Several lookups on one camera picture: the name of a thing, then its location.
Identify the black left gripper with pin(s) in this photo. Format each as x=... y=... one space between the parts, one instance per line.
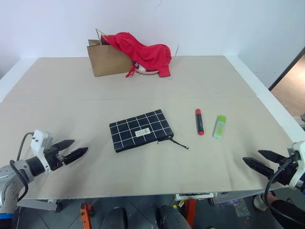
x=53 y=159

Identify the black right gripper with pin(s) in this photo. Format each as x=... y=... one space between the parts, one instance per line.
x=287 y=177

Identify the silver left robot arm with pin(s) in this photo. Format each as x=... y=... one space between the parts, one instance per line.
x=14 y=170

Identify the black grid pencil pouch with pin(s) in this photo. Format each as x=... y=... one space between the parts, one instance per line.
x=140 y=131

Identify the grey sneaker of bystander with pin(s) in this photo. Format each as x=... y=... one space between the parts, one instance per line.
x=259 y=202

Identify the patterned grey floor mat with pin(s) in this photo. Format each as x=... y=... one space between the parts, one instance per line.
x=241 y=208

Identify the black trouser leg of bystander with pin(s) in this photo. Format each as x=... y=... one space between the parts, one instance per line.
x=289 y=212

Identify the green white highlighter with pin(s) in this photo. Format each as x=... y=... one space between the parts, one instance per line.
x=219 y=127

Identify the grey table leg foot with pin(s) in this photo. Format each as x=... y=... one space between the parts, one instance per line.
x=35 y=204

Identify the orange black clamp stand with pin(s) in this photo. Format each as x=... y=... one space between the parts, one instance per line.
x=190 y=211
x=85 y=214

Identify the red black marker pen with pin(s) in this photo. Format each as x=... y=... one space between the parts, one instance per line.
x=199 y=122

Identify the dark rounded shape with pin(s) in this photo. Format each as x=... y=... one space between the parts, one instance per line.
x=172 y=218
x=116 y=218

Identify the brown paper bag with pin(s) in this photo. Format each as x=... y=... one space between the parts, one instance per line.
x=107 y=60

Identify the red cloth garment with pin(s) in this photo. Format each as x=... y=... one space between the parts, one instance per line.
x=147 y=53

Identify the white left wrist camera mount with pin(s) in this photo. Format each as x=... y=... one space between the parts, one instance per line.
x=38 y=139

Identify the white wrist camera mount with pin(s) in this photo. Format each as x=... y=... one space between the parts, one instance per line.
x=297 y=146
x=38 y=139

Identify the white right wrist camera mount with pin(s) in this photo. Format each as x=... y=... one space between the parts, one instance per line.
x=297 y=146

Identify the white table frame bracket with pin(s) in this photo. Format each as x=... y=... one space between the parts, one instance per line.
x=194 y=195

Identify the black door frame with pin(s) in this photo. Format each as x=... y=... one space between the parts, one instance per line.
x=287 y=66

